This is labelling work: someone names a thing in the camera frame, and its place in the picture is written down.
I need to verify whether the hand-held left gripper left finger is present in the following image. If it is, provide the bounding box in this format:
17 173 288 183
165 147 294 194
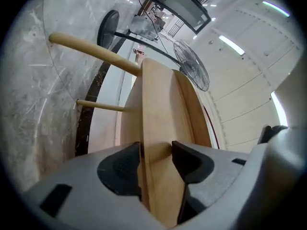
24 141 166 230

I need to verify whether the long ceiling light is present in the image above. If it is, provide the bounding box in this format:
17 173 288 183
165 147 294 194
262 0 291 18
218 34 246 57

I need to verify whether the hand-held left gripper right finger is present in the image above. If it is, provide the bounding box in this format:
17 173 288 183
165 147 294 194
171 140 250 227

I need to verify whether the oval wooden table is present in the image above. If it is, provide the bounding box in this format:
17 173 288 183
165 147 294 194
48 32 213 153

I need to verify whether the black pedestal fan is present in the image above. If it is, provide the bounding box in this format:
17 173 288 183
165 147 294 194
96 9 211 92

